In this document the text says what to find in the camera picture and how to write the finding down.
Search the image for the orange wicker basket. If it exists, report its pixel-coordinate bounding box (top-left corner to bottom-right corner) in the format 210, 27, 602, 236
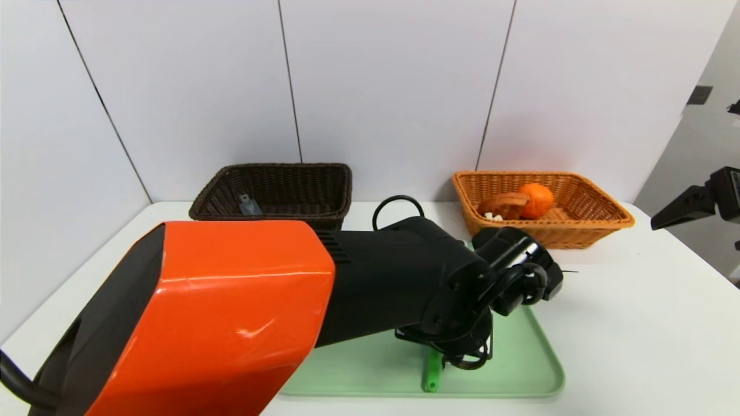
452, 170, 637, 249

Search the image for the light green plastic tray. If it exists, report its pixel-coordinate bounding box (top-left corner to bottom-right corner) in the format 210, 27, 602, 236
277, 240, 566, 399

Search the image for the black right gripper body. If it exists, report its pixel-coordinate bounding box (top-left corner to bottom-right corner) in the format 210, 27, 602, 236
709, 166, 740, 225

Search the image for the orange fruit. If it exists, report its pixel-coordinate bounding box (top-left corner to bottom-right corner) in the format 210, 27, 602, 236
519, 183, 556, 220

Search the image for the toy waffle cake with cream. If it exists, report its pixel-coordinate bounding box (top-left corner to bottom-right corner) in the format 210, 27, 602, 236
478, 192, 531, 221

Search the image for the yellow pasta fork green handle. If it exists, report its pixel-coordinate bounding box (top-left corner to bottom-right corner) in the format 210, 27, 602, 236
422, 347, 445, 393

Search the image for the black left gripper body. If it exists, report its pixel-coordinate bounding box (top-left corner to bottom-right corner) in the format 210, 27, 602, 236
395, 313, 493, 360

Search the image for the dark brown wicker basket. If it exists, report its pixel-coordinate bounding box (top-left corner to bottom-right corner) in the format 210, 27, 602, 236
188, 162, 354, 232

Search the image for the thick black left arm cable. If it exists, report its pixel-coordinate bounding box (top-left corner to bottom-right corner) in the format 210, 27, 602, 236
373, 195, 426, 232

